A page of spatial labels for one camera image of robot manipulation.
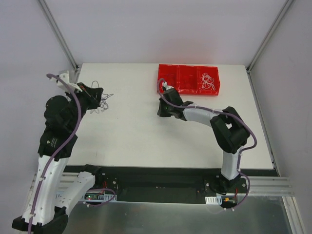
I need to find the purple cable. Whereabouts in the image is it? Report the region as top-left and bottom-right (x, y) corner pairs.
(89, 81), (115, 115)
(160, 72), (177, 88)

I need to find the white cable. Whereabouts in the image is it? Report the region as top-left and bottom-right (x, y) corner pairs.
(199, 72), (217, 92)

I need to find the clear cable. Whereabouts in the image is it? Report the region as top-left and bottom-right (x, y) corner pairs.
(200, 73), (216, 91)

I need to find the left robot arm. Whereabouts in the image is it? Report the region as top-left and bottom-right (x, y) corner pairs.
(12, 82), (103, 234)

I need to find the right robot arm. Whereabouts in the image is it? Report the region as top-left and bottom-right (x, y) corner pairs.
(157, 88), (251, 192)

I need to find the red three-compartment bin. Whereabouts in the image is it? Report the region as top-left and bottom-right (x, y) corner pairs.
(157, 64), (220, 96)

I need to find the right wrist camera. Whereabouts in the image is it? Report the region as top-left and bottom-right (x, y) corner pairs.
(161, 81), (174, 92)

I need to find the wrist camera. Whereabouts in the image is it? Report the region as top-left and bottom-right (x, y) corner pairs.
(56, 70), (82, 92)
(161, 81), (174, 92)

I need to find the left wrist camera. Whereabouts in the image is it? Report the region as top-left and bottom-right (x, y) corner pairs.
(56, 70), (82, 92)

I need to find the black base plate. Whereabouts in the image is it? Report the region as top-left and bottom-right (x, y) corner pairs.
(74, 165), (253, 203)

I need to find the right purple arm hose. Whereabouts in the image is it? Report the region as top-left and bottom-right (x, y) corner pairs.
(156, 78), (258, 215)

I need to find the right aluminium frame post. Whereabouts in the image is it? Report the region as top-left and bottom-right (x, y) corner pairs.
(246, 0), (295, 73)

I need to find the aluminium frame post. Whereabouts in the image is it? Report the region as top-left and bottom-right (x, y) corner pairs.
(37, 0), (79, 72)
(246, 0), (295, 73)

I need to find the left aluminium frame post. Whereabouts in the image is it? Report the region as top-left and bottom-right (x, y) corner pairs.
(37, 0), (79, 72)

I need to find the left white cable duct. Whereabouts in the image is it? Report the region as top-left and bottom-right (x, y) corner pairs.
(79, 192), (117, 203)

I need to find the white cable duct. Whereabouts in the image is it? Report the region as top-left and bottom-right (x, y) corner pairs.
(79, 192), (117, 203)
(205, 196), (222, 205)

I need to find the right white cable duct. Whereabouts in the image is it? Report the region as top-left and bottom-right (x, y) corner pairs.
(205, 196), (222, 205)

